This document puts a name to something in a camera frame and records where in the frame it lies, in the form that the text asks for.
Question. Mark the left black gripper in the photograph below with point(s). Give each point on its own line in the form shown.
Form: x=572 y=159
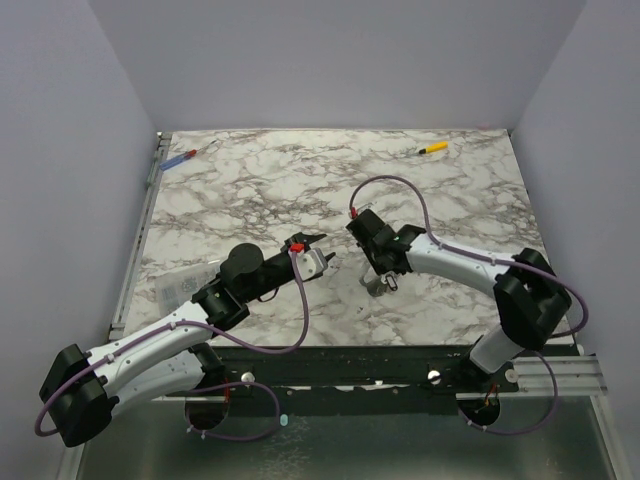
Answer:
x=304 y=238

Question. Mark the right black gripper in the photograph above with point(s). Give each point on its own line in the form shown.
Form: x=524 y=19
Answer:
x=375 y=245

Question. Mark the metal carabiner with key rings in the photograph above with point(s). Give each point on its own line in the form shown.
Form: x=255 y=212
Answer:
x=375 y=284

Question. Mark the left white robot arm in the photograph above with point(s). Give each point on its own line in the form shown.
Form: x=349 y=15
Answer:
x=84 y=389

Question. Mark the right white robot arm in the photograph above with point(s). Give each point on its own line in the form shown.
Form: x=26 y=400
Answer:
x=529 y=301

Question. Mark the yellow screwdriver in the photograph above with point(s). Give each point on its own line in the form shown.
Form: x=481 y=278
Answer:
x=433 y=148

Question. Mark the blue red screwdriver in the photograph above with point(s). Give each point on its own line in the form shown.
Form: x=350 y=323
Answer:
x=183 y=157

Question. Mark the aluminium front extrusion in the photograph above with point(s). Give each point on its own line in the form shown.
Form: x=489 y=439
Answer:
x=577 y=376

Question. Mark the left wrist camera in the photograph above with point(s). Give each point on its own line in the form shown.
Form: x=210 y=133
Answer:
x=307 y=262

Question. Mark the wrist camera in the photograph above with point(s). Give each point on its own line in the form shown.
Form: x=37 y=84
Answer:
x=355 y=209
x=307 y=262

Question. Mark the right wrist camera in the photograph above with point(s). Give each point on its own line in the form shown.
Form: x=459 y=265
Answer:
x=355 y=209

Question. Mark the black mounting rail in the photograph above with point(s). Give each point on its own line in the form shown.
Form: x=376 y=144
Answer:
x=356 y=380

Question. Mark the aluminium side rail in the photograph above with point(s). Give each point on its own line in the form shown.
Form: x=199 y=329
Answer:
x=118 y=322

